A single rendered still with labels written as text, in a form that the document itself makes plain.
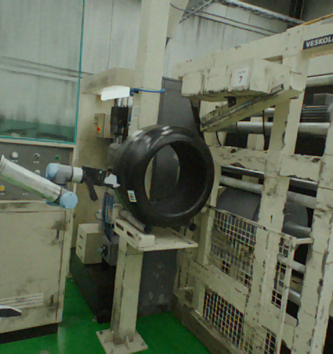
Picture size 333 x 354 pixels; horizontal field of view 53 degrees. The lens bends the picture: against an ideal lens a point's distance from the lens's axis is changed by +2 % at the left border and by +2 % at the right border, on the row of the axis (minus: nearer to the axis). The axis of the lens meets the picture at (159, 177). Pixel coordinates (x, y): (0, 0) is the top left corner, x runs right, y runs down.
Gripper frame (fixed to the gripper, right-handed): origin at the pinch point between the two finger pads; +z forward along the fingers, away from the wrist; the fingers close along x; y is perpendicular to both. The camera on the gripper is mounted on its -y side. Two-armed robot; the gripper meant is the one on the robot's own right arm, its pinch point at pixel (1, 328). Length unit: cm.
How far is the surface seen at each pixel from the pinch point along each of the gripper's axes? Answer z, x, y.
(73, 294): -45, -226, 76
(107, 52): -206, -968, -406
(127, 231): 4, -133, 5
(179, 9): 17, -173, -142
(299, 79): 78, -105, -79
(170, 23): 12, -179, -135
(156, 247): 21, -123, 9
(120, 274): -1, -163, 37
